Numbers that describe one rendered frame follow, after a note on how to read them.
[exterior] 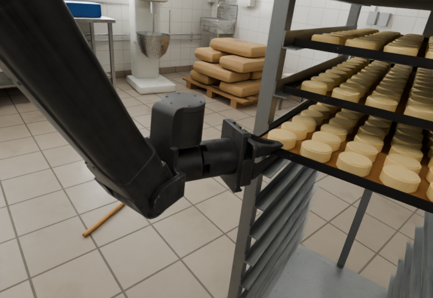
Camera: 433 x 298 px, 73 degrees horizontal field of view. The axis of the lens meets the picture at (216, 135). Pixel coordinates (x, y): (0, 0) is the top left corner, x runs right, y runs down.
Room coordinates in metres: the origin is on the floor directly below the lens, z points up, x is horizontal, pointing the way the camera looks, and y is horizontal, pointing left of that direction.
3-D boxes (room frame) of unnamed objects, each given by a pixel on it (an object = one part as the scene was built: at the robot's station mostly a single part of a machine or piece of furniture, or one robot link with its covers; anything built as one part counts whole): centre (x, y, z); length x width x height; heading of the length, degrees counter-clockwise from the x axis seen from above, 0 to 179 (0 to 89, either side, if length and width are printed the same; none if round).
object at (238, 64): (3.79, -0.32, 0.49); 0.72 x 0.42 x 0.15; 138
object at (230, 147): (0.39, -0.01, 0.98); 0.07 x 0.07 x 0.10; 28
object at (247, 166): (0.42, -0.07, 0.97); 0.09 x 0.07 x 0.07; 118
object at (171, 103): (0.34, 0.07, 1.02); 0.12 x 0.09 x 0.11; 149
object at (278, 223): (0.81, -0.28, 0.60); 0.64 x 0.03 x 0.03; 148
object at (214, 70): (3.85, 0.03, 0.34); 0.72 x 0.42 x 0.15; 47
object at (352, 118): (0.63, -0.29, 0.97); 0.05 x 0.05 x 0.02
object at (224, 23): (4.89, 0.10, 0.91); 1.00 x 0.36 x 1.11; 43
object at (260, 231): (0.81, -0.28, 0.69); 0.64 x 0.03 x 0.03; 148
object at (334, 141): (0.49, -0.20, 0.98); 0.05 x 0.05 x 0.02
